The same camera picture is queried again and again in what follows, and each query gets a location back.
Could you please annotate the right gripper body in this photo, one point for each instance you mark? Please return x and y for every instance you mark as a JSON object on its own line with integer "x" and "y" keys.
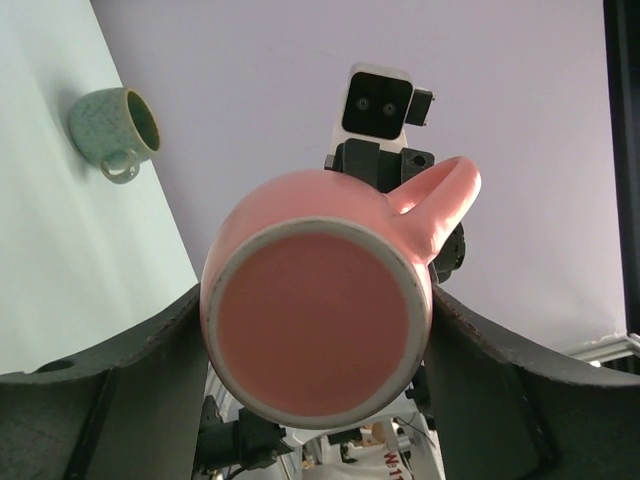
{"x": 385, "y": 171}

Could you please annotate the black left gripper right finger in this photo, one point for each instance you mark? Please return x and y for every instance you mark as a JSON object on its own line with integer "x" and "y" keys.
{"x": 506, "y": 407}

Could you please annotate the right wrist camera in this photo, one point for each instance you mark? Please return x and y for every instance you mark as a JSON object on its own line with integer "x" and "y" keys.
{"x": 376, "y": 105}

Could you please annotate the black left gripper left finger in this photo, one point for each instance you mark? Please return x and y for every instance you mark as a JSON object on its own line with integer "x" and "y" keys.
{"x": 126, "y": 408}

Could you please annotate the pink ceramic mug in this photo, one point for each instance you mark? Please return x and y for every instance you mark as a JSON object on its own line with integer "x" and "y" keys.
{"x": 316, "y": 296}

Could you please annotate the aluminium frame rail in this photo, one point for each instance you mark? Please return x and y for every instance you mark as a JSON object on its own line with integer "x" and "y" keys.
{"x": 620, "y": 353}

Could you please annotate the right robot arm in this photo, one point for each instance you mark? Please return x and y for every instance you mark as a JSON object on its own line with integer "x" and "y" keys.
{"x": 252, "y": 441}

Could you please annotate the green speckled ceramic mug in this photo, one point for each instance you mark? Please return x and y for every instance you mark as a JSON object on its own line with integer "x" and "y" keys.
{"x": 114, "y": 130}

